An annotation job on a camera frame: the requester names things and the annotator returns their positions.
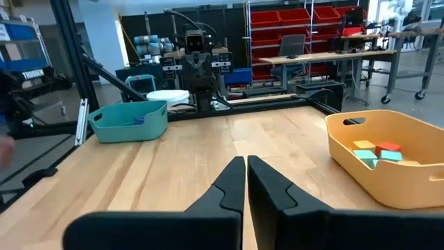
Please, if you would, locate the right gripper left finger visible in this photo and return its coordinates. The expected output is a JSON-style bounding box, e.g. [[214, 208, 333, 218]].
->
[[62, 156, 246, 250]]

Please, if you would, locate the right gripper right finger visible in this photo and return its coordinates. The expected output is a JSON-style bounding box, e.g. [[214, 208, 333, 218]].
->
[[247, 155, 444, 250]]

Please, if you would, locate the light blue small cube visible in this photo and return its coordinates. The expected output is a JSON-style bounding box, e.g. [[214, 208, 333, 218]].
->
[[352, 149, 378, 166], [379, 149, 403, 163]]

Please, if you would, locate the orange small cube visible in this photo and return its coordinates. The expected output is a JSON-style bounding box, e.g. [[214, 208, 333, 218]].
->
[[352, 140, 377, 152]]

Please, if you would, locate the red-orange small cube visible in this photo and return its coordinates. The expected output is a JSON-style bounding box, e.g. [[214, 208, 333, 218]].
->
[[375, 141, 402, 156]]

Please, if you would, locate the grey-blue jointed robot arm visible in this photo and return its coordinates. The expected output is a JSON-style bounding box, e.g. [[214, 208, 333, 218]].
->
[[133, 33, 175, 57]]

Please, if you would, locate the black labelled plate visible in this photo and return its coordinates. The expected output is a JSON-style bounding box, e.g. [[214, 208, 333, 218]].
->
[[159, 56, 183, 72], [211, 51, 234, 74]]

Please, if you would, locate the white round bucket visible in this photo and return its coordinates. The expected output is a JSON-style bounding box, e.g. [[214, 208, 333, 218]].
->
[[146, 89, 191, 109]]

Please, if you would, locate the blue plastic crate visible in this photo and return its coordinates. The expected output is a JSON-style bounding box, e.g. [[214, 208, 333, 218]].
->
[[223, 67, 253, 88]]

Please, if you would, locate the black partition screen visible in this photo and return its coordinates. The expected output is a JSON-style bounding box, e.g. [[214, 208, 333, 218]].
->
[[119, 5, 249, 70]]

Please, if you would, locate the light blue framed box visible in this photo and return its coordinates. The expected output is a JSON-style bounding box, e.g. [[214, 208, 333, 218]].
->
[[124, 74, 157, 99]]

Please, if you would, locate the teal plastic bin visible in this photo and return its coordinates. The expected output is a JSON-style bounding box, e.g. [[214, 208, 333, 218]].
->
[[87, 100, 169, 144]]

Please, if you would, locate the grey office chair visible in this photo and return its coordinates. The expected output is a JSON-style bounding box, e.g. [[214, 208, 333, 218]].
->
[[270, 33, 309, 81]]

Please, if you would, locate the yellow plastic bin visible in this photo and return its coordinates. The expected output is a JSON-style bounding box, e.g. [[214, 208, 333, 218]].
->
[[325, 110, 444, 210]]

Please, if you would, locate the red bin storage rack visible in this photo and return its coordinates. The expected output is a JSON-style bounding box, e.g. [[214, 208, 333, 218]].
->
[[246, 3, 368, 81]]

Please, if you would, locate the silver aluminium extrusion piece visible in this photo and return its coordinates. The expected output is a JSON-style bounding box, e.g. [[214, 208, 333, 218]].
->
[[74, 98, 90, 147]]

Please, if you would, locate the wooden top workbench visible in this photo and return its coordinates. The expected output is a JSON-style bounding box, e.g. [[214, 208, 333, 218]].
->
[[258, 49, 399, 105], [387, 26, 444, 101]]

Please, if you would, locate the black computer monitor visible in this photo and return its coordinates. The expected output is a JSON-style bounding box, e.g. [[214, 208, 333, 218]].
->
[[342, 6, 365, 29]]

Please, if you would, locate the blue bin storage rack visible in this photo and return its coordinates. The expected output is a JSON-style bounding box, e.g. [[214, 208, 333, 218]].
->
[[0, 19, 51, 73]]

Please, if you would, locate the person's hand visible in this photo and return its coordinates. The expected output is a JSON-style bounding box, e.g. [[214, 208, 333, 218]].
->
[[0, 135, 17, 168]]

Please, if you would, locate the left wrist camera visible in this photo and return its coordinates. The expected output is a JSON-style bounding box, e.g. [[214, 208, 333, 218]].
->
[[185, 29, 206, 53]]

